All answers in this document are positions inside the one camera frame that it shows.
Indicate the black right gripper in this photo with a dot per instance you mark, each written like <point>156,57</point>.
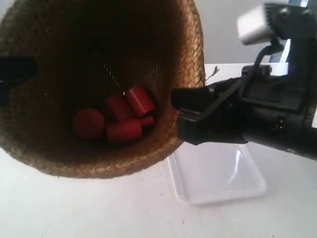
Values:
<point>254,107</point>

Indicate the brown woven basket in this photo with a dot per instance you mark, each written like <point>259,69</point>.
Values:
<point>87,50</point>

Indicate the large red cylinder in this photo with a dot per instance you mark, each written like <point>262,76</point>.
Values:
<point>88,123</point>

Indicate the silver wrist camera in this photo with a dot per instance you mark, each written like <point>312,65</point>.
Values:
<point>256,25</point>

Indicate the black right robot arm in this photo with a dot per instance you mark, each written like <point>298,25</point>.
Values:
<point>275,111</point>

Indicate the white rectangular plastic tray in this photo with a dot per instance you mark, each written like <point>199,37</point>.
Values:
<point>215,172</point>

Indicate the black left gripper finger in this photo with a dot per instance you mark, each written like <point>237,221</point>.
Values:
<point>17,69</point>

